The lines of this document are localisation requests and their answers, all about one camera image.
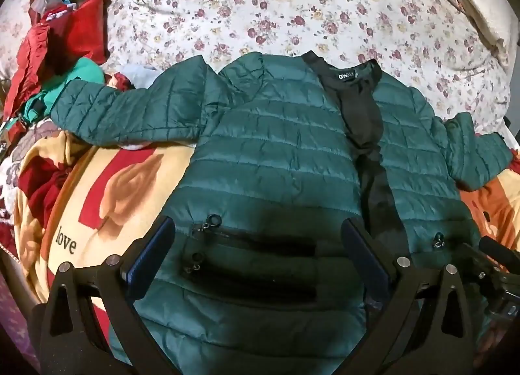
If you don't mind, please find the dark red flowered blanket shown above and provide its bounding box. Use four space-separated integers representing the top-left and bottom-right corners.
0 119 61 254

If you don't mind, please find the floral bed quilt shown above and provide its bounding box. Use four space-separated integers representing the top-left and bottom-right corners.
106 0 513 136

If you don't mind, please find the light blue cloth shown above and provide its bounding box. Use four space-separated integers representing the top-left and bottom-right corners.
120 64 159 89

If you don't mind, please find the purple cloth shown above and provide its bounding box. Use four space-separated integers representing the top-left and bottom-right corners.
0 286 37 375

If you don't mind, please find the beige satin cloth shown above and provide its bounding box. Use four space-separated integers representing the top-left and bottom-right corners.
97 0 520 71

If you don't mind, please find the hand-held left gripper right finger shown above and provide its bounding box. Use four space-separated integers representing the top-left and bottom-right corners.
341 218 484 375

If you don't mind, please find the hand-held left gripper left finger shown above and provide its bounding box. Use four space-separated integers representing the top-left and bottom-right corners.
30 214 179 375

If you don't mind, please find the teal cloth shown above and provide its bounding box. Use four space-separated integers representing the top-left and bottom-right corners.
22 57 106 124

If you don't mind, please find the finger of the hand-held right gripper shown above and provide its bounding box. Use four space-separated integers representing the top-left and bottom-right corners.
478 236 520 275

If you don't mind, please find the red garment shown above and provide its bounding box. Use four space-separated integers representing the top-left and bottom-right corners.
16 0 110 115

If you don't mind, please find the green puffer jacket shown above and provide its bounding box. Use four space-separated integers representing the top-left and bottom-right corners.
51 50 513 375

